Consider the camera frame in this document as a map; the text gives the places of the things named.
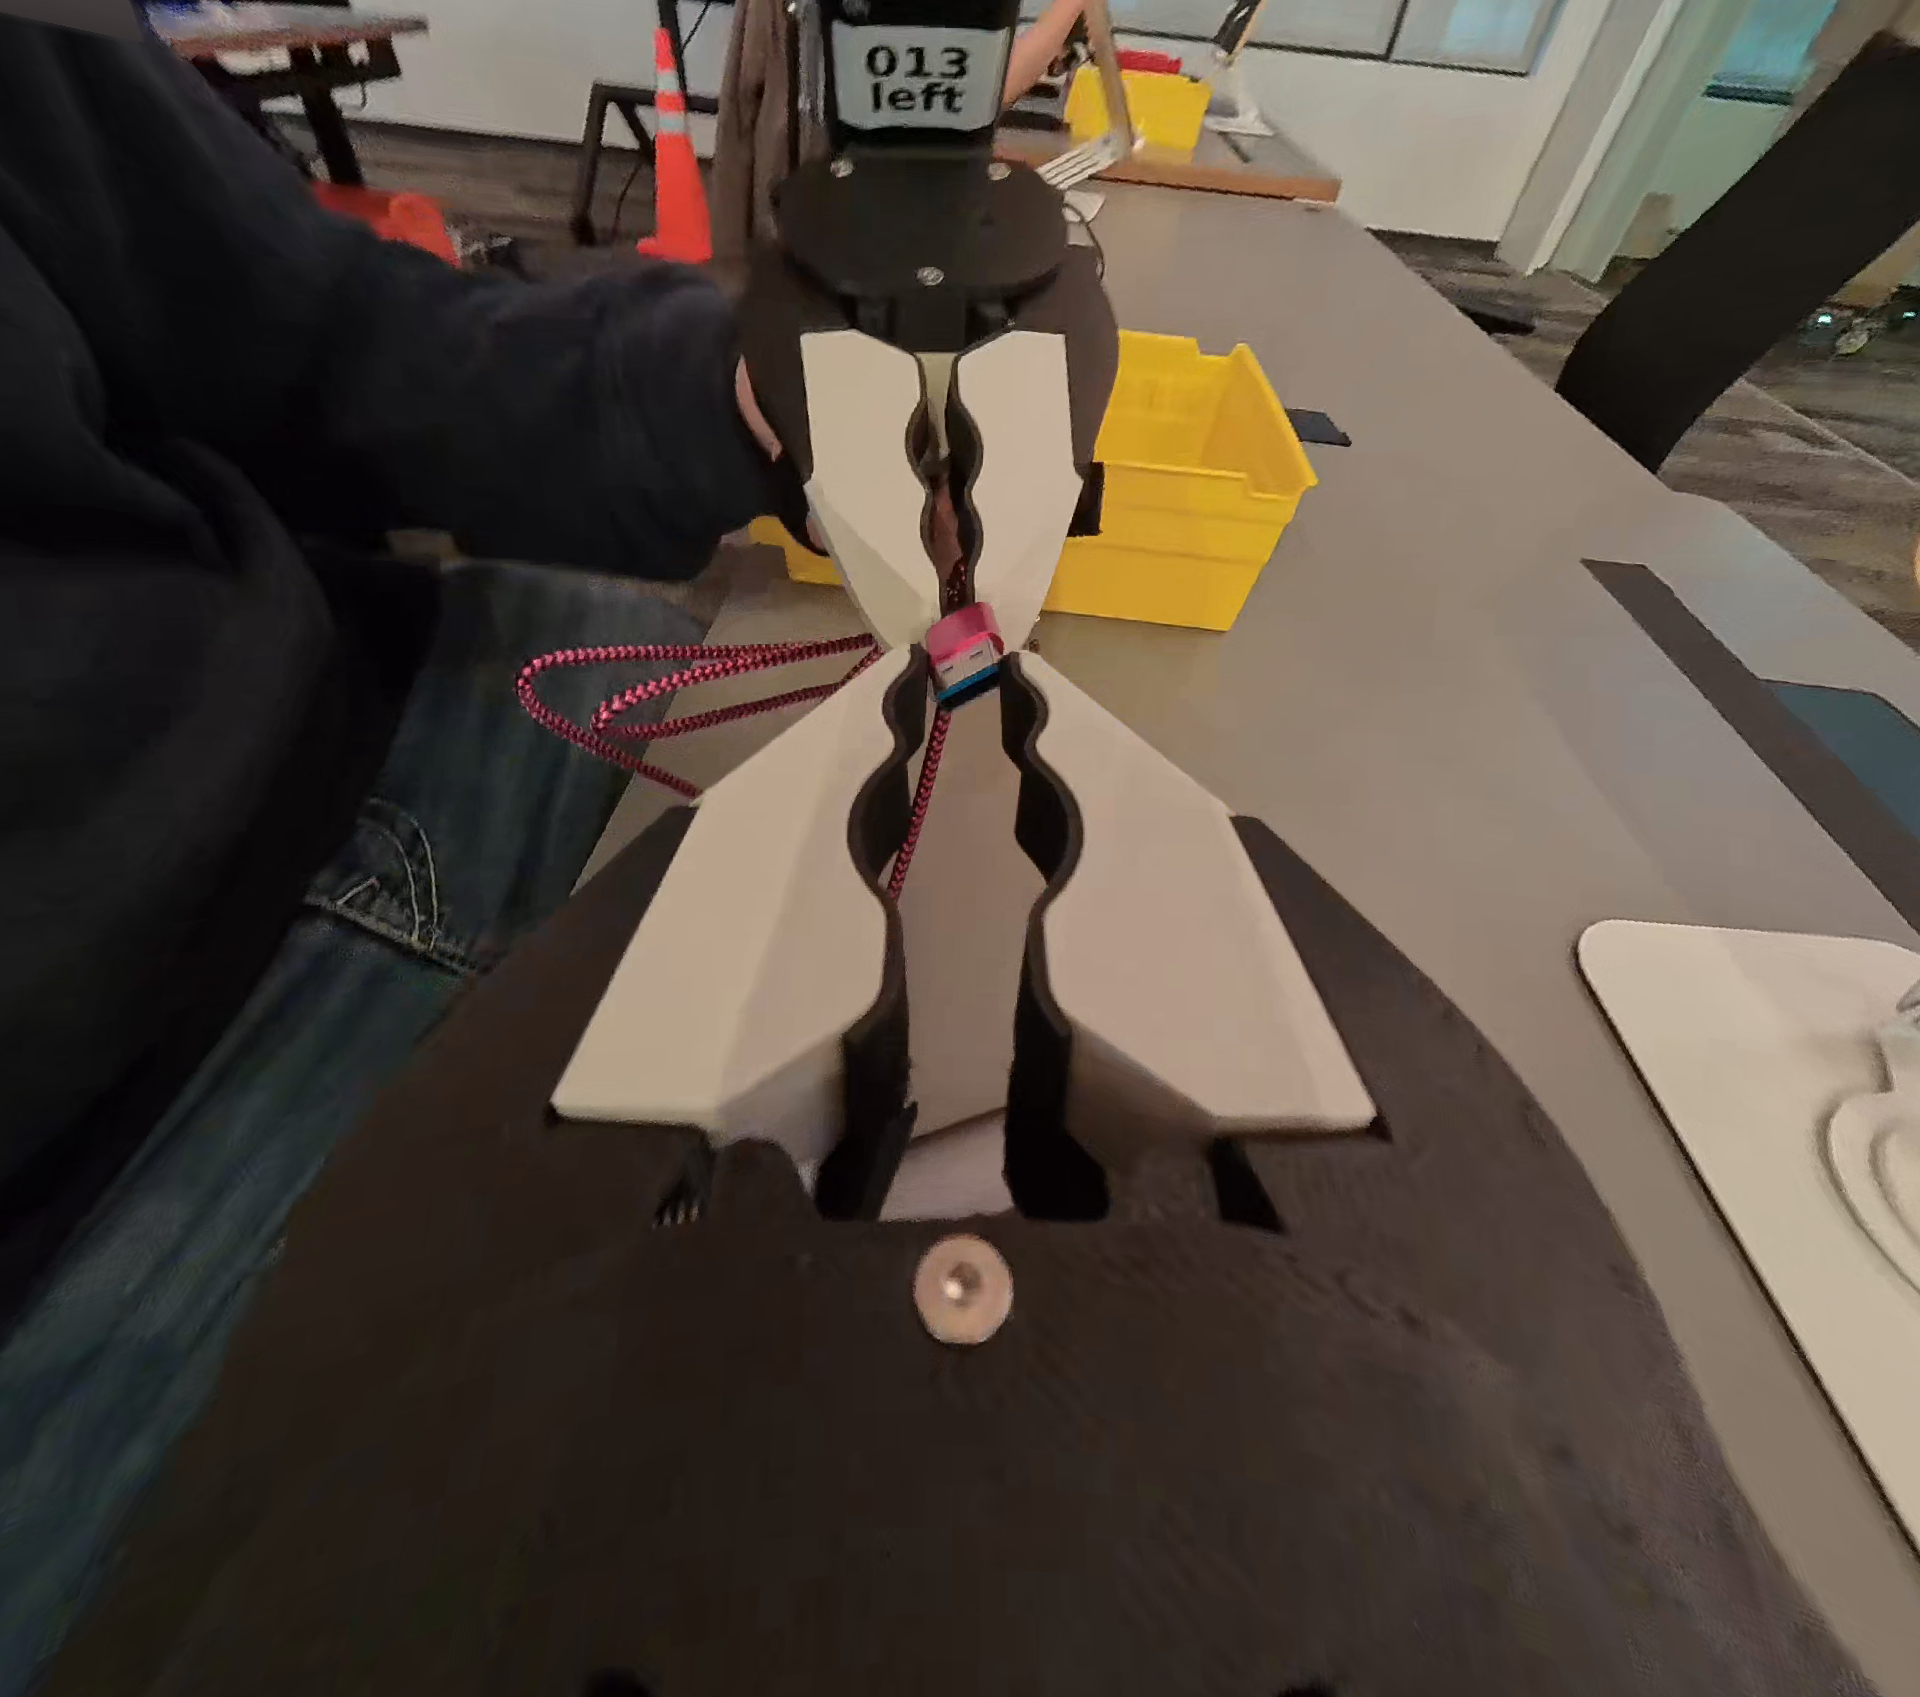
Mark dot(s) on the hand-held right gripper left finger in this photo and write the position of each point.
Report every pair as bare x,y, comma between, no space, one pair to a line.
735,948

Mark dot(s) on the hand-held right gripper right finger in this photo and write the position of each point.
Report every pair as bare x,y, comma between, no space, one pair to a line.
1200,963

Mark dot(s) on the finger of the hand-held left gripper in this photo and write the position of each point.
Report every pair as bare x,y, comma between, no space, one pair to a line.
1029,466
862,483

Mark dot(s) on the yellow plastic bin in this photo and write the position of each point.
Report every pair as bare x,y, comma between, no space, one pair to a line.
1200,497
1149,110

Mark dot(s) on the another person's forearm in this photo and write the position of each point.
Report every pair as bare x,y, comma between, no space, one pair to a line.
1051,32

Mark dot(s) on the person's left forearm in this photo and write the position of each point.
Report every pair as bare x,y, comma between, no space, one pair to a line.
600,406

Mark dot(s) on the person's left hand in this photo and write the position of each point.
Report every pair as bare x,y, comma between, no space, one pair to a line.
763,425

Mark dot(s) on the brown jacket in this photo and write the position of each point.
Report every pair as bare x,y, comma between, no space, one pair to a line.
758,107

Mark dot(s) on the white phone stand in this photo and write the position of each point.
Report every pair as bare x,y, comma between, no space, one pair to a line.
1106,101

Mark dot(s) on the orange traffic cone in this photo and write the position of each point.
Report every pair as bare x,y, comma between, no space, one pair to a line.
679,182

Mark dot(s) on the person's jeans leg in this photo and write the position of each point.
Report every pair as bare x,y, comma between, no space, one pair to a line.
390,857

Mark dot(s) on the red bag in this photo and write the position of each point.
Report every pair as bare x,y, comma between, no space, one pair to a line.
399,221

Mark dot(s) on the dark wooden table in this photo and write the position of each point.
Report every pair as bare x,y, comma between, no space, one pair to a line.
285,32

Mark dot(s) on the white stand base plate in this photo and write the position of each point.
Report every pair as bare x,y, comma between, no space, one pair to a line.
1710,1084

